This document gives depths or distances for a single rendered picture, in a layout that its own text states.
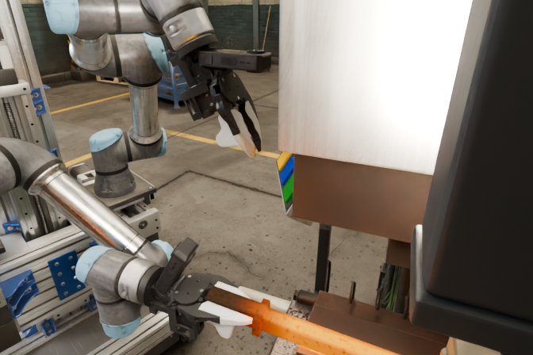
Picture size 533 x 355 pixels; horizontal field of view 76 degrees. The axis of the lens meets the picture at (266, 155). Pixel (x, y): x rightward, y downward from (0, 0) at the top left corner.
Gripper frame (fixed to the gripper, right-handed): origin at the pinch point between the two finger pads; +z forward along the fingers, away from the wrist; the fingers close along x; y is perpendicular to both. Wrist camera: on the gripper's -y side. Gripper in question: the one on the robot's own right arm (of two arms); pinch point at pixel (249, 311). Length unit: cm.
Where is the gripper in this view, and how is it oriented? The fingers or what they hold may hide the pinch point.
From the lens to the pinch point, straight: 61.2
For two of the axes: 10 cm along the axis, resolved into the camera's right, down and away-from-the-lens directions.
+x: -3.7, 3.7, -8.5
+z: 9.3, 1.7, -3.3
